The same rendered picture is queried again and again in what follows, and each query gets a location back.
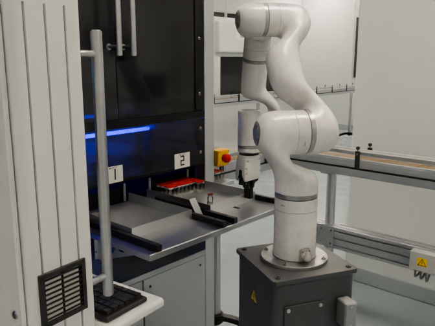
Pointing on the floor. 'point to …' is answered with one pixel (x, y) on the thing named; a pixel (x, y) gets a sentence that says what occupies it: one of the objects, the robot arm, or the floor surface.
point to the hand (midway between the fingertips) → (248, 193)
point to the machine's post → (200, 172)
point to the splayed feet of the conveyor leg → (225, 319)
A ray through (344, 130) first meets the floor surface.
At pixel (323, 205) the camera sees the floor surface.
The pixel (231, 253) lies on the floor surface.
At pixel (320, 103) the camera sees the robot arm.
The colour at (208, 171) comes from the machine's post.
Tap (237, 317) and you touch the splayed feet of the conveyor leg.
